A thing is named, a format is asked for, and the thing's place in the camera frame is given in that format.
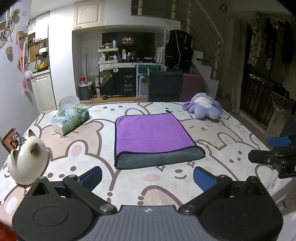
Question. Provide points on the white upper cabinet door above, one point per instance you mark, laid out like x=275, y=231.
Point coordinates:
x=89, y=12

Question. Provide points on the black jacket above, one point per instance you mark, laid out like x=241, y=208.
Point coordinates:
x=179, y=49

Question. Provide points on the hanging clothes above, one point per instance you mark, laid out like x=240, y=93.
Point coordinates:
x=270, y=37

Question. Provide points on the white cat figurine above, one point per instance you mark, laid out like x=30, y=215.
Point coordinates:
x=27, y=160

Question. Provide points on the soft tissue pack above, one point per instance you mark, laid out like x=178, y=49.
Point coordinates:
x=69, y=115

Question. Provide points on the black printed curtain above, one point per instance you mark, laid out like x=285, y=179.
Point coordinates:
x=120, y=81

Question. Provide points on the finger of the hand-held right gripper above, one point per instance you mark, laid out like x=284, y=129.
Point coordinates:
x=278, y=141
x=261, y=156

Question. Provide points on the green lettered sign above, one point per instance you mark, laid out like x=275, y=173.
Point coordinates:
x=148, y=69

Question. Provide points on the white storage rack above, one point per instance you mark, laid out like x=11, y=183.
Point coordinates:
x=108, y=56

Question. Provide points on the purple plush toy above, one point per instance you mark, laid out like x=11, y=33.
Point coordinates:
x=204, y=106

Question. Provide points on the yellow pot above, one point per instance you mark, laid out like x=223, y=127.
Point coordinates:
x=42, y=66

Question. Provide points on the dark trash bin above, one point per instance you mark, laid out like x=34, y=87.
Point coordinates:
x=86, y=91

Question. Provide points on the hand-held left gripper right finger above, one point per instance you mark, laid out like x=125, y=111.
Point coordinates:
x=201, y=177

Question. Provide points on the pink ribbon with pompom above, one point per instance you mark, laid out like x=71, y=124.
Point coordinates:
x=24, y=60

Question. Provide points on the white floor cabinet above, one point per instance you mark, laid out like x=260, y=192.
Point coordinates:
x=44, y=92

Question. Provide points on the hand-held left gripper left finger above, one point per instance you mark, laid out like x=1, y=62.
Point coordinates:
x=92, y=176

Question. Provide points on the white metal shelf frame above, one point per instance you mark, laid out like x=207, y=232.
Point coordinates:
x=141, y=85

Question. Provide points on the purple and grey towel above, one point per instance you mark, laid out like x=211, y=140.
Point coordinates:
x=150, y=134

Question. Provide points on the dark blue chair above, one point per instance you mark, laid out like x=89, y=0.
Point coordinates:
x=165, y=85

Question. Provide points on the net basket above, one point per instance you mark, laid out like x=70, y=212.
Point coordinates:
x=282, y=102

